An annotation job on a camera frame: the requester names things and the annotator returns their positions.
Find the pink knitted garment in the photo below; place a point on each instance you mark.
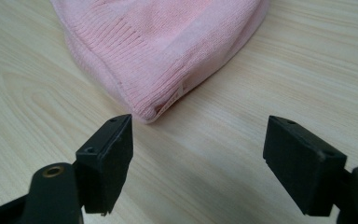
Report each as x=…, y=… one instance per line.
x=155, y=53

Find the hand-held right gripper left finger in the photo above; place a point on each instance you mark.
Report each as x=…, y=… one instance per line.
x=105, y=165

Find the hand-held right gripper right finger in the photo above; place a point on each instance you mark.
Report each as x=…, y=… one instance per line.
x=301, y=168

